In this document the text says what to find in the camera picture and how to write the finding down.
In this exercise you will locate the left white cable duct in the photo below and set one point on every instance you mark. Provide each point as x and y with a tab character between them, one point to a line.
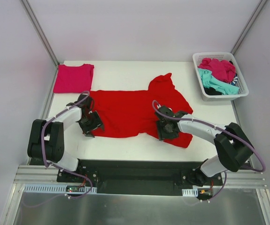
58	189

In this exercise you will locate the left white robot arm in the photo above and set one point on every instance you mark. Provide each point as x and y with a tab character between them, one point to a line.
46	141

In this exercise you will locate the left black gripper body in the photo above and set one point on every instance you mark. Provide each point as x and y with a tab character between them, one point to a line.
92	123

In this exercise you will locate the aluminium frame post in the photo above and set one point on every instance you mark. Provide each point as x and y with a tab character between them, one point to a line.
261	5
39	31

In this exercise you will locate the right white cable duct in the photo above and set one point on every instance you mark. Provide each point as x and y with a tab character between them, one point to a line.
190	192

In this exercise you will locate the black garment in basket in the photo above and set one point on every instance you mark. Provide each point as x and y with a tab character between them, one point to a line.
212	92

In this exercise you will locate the aluminium rail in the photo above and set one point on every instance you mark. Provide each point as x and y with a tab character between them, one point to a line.
35	174

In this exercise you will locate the right aluminium frame post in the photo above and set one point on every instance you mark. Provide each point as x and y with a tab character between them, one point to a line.
261	5

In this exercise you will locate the left aluminium frame post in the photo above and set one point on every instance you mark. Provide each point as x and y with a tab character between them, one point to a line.
39	31

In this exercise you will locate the teal t shirt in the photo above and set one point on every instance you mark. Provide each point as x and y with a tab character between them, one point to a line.
208	80

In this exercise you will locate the crumpled magenta t shirt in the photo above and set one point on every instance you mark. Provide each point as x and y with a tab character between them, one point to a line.
222	70

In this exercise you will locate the red t shirt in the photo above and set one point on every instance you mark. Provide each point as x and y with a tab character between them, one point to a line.
130	113

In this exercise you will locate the white cable duct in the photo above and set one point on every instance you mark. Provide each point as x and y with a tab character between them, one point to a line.
58	189
190	192

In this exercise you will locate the striped garment in basket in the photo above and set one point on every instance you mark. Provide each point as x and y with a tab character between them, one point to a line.
235	80

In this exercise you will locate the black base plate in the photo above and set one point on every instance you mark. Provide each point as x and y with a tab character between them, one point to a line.
136	178

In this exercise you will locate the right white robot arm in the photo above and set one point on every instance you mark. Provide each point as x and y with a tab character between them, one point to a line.
232	145

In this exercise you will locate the folded magenta t shirt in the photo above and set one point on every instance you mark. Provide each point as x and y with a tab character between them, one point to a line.
74	79

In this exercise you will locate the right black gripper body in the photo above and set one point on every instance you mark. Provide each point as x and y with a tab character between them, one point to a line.
166	131

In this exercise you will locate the white plastic basket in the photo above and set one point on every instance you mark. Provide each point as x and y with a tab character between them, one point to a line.
243	90

